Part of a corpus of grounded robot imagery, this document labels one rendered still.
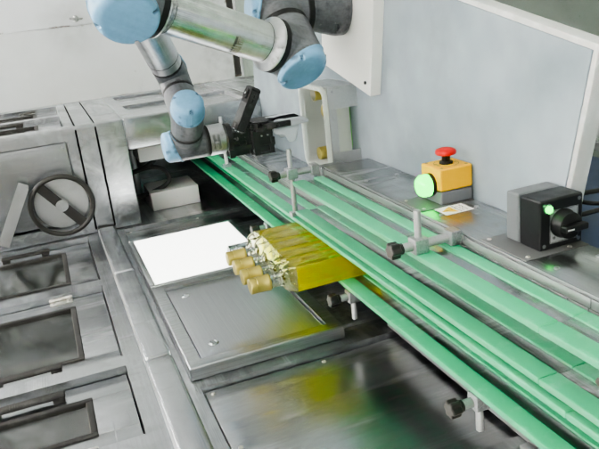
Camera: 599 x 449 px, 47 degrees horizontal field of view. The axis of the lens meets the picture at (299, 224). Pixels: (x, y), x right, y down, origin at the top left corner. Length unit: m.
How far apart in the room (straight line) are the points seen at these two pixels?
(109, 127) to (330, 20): 1.02
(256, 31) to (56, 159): 1.16
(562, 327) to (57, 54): 4.53
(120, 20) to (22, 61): 3.86
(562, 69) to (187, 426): 0.84
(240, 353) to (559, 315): 0.70
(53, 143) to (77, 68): 2.74
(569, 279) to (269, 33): 0.79
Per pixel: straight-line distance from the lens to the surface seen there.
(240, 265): 1.51
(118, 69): 5.16
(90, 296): 1.99
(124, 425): 1.38
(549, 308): 0.97
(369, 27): 1.57
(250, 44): 1.43
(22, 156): 2.42
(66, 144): 2.44
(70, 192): 2.42
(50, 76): 5.13
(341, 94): 1.72
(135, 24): 1.29
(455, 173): 1.31
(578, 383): 0.95
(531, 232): 1.09
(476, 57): 1.29
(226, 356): 1.42
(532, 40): 1.16
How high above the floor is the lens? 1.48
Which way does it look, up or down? 18 degrees down
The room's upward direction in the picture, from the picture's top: 103 degrees counter-clockwise
